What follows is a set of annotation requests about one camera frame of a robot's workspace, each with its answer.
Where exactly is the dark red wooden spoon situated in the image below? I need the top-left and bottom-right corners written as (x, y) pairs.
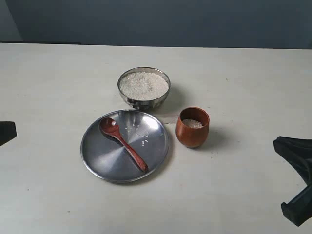
top-left (99, 117), bottom-right (149, 172)

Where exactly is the brown wooden cup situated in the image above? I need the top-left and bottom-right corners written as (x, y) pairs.
top-left (175, 107), bottom-right (210, 148)

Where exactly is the steel bowl of rice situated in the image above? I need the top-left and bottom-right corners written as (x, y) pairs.
top-left (117, 67), bottom-right (171, 111)

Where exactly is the round steel plate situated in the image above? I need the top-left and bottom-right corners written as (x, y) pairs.
top-left (80, 110), bottom-right (170, 183)

